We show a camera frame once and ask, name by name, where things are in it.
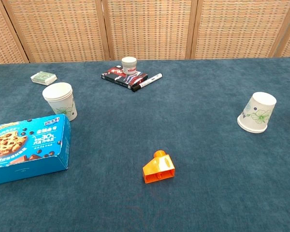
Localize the blue chocolate cookie box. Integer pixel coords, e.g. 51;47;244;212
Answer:
0;114;72;187

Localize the green playing card box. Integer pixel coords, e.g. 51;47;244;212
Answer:
30;71;58;86

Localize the white black marker pen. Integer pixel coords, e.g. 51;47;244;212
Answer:
131;73;163;93

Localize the white lidded jar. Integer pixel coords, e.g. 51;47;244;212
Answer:
121;57;138;75

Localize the black red book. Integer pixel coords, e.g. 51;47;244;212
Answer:
101;66;148;90

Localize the orange plastic printed part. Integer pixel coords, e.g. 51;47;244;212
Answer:
142;149;176;184

